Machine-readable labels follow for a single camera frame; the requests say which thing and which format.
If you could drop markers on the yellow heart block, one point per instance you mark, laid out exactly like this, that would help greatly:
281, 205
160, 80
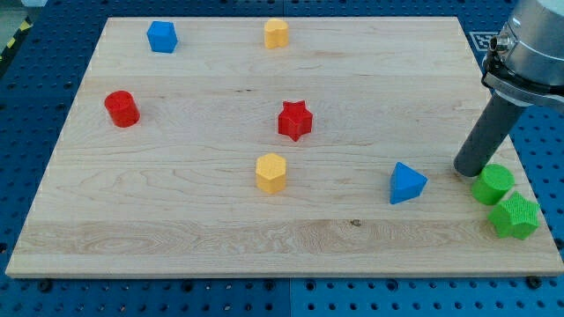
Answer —
275, 33

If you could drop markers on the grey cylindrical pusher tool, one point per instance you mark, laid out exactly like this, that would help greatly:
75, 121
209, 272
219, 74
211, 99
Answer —
489, 132

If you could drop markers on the yellow hexagon block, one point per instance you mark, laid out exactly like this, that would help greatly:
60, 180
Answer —
271, 173

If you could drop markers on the wooden board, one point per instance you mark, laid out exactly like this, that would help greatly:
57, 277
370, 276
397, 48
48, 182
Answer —
175, 195

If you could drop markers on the red star block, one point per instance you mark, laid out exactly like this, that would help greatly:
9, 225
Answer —
295, 120

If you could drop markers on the blue triangle block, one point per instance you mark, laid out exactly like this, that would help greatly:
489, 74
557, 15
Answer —
405, 183

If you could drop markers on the green star block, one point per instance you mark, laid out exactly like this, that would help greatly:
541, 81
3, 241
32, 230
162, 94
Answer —
515, 217

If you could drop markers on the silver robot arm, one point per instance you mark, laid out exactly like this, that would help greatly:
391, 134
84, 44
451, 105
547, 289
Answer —
524, 62

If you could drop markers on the blue cube block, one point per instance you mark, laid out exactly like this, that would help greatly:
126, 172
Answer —
162, 37

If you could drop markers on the fiducial marker tag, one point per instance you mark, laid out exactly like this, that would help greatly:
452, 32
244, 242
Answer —
481, 40

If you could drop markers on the green cylinder block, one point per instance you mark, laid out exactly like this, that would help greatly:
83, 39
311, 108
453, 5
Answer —
492, 184

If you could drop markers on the red cylinder block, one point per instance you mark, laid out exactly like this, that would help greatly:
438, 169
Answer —
122, 109

